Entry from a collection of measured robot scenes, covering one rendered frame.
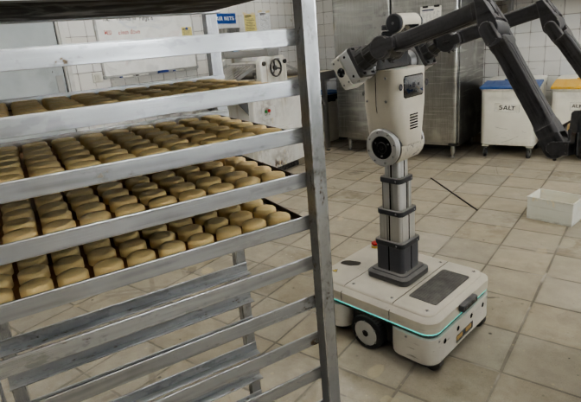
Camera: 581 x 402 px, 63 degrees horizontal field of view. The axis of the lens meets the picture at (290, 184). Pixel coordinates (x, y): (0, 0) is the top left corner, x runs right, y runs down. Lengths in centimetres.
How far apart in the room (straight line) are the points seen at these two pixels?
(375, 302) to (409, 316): 16
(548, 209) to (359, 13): 293
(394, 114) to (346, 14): 369
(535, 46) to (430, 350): 429
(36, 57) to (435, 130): 470
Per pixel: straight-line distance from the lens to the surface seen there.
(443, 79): 512
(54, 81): 450
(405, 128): 196
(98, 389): 94
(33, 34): 447
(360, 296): 213
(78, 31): 462
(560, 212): 364
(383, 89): 193
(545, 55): 581
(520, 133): 528
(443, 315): 203
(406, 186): 210
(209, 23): 129
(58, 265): 94
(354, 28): 550
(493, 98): 526
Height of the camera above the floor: 131
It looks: 17 degrees down
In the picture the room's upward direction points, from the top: 5 degrees counter-clockwise
